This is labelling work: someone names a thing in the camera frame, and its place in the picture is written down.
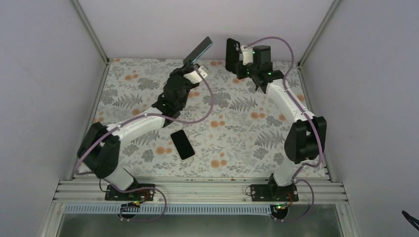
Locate aluminium mounting rail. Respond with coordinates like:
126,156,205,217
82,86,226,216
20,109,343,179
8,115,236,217
53,177,348,204

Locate black phone case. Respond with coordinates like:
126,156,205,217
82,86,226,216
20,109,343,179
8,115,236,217
225,38,241,74

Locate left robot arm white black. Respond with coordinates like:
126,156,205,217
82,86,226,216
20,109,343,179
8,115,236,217
74,63,209,200

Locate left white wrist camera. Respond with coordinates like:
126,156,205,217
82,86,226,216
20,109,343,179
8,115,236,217
183,65,210,84

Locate floral patterned table mat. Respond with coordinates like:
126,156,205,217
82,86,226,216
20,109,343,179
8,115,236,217
78,58,328,179

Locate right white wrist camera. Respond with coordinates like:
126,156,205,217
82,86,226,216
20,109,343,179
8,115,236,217
240,45,253,65

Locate phone with beige case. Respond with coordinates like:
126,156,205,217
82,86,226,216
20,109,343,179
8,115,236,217
170,130,196,160

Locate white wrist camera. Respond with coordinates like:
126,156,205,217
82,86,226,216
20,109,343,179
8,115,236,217
240,45,253,65
183,65,210,84

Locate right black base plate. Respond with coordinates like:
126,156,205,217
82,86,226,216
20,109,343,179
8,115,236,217
250,184,299,202

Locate white slotted cable duct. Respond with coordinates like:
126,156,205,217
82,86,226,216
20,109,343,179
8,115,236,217
63,203,271,215

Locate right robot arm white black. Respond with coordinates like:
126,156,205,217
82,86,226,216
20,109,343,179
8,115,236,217
235,45,327,201

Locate black object at edge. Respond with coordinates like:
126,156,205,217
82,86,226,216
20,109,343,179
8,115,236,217
401,210,419,231

